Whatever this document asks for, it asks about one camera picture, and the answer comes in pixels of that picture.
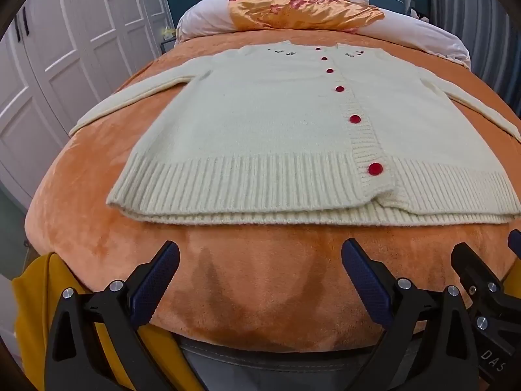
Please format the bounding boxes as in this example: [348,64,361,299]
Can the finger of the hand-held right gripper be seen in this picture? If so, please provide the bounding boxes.
[450,243,509,319]
[507,230,521,262]

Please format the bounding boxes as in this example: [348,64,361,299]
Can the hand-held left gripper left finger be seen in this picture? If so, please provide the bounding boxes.
[44,240,204,391]

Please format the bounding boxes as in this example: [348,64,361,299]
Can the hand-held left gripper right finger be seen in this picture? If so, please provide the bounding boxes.
[341,238,483,391]

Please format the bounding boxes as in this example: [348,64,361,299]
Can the cream knit cardigan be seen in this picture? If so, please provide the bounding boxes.
[68,40,521,225]

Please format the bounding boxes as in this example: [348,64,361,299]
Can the orange plush blanket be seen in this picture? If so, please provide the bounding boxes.
[24,28,521,353]

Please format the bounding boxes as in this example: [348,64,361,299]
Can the mustard yellow garment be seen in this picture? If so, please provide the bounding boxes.
[11,252,204,391]

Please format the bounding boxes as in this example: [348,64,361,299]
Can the grey curtain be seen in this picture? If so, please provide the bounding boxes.
[427,0,521,115]

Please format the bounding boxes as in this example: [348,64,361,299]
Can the white panelled wardrobe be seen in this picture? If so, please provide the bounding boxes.
[0,0,172,212]

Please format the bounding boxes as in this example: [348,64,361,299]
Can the white quilt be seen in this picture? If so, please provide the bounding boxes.
[175,0,473,68]

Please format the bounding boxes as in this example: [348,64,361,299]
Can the orange floral satin quilt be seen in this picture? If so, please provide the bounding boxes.
[229,0,385,33]

